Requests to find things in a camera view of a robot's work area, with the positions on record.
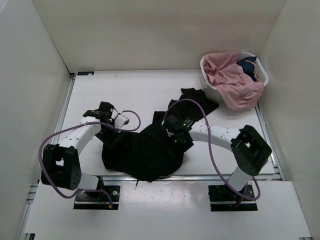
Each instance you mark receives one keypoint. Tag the pink trousers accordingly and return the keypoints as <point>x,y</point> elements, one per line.
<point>237,89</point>

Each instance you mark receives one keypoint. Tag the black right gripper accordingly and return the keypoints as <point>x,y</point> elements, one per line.
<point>187,145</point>

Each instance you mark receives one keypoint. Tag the white laundry basket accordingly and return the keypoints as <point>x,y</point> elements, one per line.
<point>212,93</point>

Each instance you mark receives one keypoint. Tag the black trousers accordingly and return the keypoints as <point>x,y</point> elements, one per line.
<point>151,153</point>

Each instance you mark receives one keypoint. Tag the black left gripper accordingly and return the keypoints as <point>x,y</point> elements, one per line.
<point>107,141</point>

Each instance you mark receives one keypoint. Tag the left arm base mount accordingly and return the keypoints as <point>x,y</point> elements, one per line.
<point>99,200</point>

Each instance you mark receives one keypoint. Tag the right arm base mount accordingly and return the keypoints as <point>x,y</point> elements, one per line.
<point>222,199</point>

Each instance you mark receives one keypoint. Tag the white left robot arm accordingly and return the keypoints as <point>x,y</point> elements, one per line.
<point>62,160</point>

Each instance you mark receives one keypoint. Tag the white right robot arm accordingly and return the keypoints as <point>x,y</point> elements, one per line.
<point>250,150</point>

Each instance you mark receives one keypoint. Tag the navy blue garment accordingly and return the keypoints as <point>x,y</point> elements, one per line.
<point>249,67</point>

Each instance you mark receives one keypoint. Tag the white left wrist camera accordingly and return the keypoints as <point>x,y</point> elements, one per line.
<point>121,120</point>

